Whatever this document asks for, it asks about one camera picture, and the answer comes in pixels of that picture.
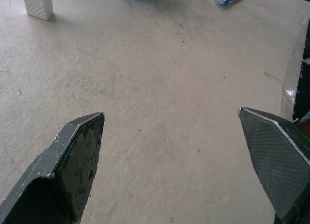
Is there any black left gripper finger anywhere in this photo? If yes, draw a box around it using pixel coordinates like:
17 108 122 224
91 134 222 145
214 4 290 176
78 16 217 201
0 112 106 224
237 107 310 224

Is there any white rectangular block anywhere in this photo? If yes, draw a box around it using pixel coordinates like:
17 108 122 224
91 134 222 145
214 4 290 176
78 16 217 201
21 0 54 20

